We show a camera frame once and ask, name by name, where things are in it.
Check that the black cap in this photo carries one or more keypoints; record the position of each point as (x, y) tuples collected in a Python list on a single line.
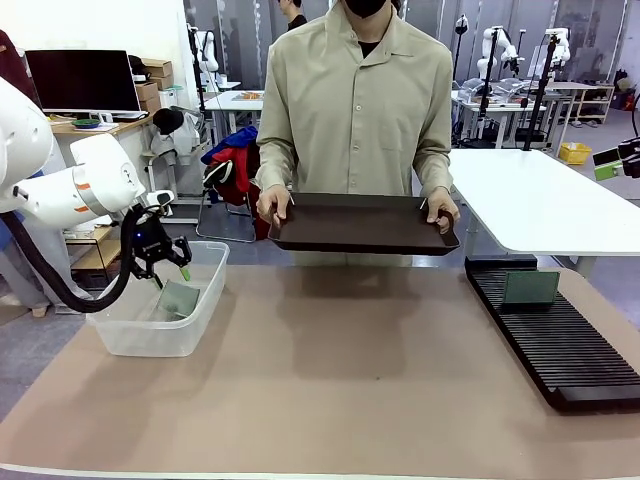
[(167, 119)]

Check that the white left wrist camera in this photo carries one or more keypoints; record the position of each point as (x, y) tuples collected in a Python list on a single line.
[(161, 200)]

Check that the red and blue clothes pile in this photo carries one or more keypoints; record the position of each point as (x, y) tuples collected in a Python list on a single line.
[(235, 165)]

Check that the green bowl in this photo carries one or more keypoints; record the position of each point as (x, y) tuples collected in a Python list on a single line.
[(86, 122)]

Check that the small wooden shelf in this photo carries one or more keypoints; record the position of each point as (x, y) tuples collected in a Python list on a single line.
[(95, 252)]

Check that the black undershirt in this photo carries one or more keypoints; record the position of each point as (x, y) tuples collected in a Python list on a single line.
[(369, 49)]

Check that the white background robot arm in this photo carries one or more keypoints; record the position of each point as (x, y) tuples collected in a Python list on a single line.
[(562, 47), (212, 62), (509, 49)]

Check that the person's beige shirt torso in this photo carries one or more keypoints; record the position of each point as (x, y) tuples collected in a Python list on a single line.
[(355, 125)]

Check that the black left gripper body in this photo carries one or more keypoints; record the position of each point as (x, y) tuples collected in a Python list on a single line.
[(152, 242)]

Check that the yellow plastic crate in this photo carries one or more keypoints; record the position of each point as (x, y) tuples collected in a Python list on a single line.
[(575, 154)]

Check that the person's left forearm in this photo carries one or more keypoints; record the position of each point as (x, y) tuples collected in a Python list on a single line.
[(435, 172)]

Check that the black face mask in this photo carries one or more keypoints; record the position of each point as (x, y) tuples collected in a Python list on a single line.
[(365, 7)]

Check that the person's right hand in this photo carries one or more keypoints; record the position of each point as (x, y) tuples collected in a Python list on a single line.
[(275, 200)]

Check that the cardboard box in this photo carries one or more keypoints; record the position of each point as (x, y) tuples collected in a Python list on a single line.
[(162, 82), (159, 67), (149, 95)]

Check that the background person in black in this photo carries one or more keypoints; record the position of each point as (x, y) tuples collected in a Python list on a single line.
[(298, 21)]

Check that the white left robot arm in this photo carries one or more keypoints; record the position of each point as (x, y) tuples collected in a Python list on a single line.
[(100, 175)]

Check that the black slotted PCB rack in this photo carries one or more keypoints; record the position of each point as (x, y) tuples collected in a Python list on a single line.
[(575, 350)]

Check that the large white table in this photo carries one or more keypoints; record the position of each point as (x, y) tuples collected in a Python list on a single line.
[(540, 210)]

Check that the black tripod lamp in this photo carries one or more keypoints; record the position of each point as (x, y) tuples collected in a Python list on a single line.
[(461, 24)]

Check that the clear plastic storage box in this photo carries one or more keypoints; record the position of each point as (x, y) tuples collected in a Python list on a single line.
[(150, 335)]

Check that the black pole stand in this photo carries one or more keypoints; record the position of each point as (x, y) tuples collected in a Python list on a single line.
[(536, 110)]

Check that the green PCB board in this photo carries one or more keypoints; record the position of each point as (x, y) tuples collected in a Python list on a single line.
[(180, 300), (530, 287)]

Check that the black computer monitor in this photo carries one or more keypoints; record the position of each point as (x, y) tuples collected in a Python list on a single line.
[(82, 80)]

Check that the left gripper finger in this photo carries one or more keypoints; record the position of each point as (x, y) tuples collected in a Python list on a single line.
[(182, 252), (147, 272)]

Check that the person's left hand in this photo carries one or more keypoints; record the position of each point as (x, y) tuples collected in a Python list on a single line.
[(442, 205)]

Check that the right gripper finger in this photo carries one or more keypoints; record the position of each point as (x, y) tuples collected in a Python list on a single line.
[(606, 157), (608, 171)]

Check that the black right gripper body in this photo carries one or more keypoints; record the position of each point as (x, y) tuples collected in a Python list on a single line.
[(631, 160)]

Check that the dark brown serving tray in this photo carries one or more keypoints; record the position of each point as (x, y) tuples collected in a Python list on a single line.
[(360, 225)]

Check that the white hanging garment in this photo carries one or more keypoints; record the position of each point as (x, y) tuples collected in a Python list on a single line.
[(187, 132)]

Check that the person's right forearm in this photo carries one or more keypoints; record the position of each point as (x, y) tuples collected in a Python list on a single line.
[(275, 170)]

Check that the wooden background shelving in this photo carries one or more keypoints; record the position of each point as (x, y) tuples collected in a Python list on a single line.
[(590, 87)]

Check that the white background table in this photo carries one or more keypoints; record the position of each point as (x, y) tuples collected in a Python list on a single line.
[(235, 100), (500, 107)]

